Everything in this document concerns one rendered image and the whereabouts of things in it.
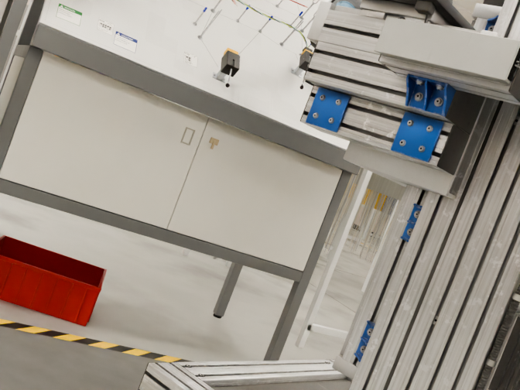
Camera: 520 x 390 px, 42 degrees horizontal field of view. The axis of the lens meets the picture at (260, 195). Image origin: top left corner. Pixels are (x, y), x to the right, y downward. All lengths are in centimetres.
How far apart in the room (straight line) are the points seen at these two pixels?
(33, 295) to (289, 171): 95
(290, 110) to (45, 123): 82
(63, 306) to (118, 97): 71
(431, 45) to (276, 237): 129
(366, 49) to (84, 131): 100
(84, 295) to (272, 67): 101
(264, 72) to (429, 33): 120
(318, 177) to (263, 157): 23
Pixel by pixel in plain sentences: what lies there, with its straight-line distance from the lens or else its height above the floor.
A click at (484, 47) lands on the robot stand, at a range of 125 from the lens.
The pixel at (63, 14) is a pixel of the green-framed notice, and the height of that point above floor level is 92.
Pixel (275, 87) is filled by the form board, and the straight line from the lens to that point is 240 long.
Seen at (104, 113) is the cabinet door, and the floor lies 69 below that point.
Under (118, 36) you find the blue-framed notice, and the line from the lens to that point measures 218.
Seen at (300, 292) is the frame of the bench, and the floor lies 32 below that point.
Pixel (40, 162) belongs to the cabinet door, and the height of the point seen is 48.
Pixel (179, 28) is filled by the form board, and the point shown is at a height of 104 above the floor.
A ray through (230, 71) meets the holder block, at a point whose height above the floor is 96.
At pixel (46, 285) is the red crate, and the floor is 9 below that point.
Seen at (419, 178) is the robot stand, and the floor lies 82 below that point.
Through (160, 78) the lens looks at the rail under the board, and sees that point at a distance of 216.
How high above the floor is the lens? 74
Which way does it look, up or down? 3 degrees down
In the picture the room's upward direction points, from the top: 21 degrees clockwise
